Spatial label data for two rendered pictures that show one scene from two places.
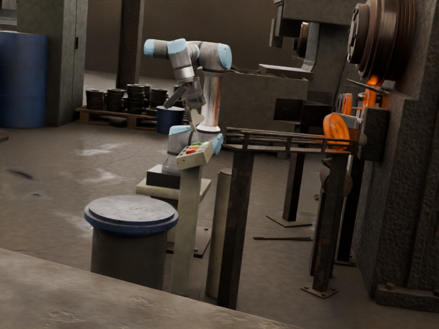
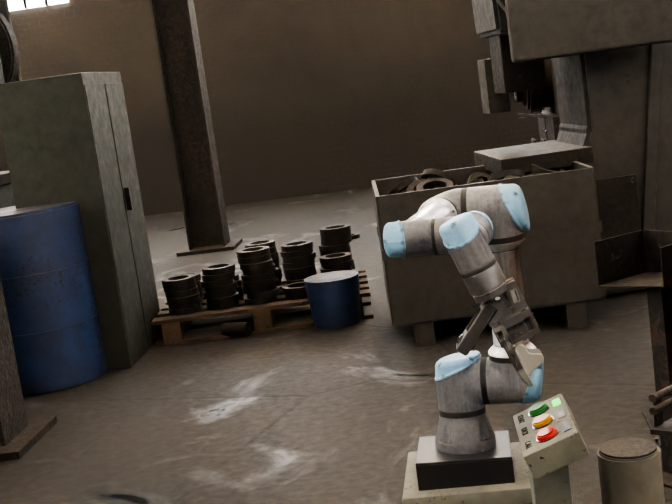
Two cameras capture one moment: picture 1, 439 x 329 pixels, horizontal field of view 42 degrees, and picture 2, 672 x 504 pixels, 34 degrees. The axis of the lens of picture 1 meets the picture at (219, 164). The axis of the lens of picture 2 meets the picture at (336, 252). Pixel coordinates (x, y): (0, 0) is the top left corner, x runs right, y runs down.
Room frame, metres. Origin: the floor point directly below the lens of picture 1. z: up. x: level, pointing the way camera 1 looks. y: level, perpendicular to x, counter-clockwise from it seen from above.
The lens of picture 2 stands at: (0.15, 0.41, 1.30)
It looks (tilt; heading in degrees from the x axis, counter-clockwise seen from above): 9 degrees down; 1
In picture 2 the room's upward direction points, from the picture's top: 8 degrees counter-clockwise
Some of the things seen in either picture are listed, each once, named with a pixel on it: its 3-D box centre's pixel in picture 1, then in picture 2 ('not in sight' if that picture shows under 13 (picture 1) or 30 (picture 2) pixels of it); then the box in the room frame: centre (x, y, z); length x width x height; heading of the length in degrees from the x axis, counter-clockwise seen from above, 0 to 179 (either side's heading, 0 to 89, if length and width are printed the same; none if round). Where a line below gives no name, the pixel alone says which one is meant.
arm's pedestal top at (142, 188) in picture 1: (175, 186); (469, 475); (2.75, 0.21, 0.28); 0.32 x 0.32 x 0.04; 83
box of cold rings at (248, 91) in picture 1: (247, 107); (482, 241); (5.57, -0.22, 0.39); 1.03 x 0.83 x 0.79; 89
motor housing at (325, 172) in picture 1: (328, 222); not in sight; (2.45, -0.52, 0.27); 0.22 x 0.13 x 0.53; 175
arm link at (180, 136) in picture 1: (181, 138); (462, 380); (2.76, 0.20, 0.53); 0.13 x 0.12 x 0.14; 75
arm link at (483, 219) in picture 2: (183, 52); (464, 233); (2.34, 0.19, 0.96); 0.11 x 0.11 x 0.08; 75
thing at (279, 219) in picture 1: (294, 162); (661, 356); (3.29, -0.44, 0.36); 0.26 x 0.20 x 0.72; 30
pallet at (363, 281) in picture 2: (138, 103); (262, 280); (6.31, 0.98, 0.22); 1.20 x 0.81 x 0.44; 90
